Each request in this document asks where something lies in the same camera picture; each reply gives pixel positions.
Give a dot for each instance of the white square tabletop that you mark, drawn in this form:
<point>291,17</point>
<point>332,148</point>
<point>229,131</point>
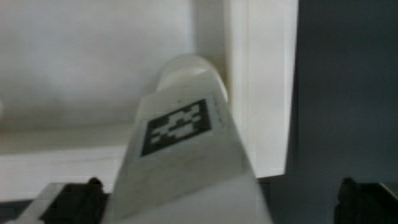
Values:
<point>83,49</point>

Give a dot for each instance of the white table leg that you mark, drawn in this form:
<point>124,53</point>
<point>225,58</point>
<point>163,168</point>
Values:
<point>185,182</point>

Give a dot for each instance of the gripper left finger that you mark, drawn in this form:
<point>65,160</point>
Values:
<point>69,204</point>

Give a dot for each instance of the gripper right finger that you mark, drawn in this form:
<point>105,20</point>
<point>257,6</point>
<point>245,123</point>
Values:
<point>366,203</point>

